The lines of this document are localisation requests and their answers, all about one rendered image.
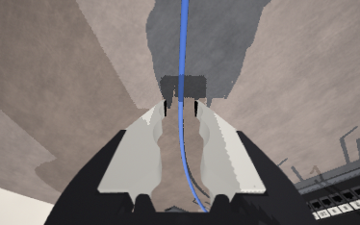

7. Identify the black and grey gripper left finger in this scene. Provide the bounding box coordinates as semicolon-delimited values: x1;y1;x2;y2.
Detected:
43;100;167;225

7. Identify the blue cable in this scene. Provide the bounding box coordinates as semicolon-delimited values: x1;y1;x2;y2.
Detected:
178;0;207;212

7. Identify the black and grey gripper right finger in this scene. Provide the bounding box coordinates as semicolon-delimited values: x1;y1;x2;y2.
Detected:
194;100;319;225

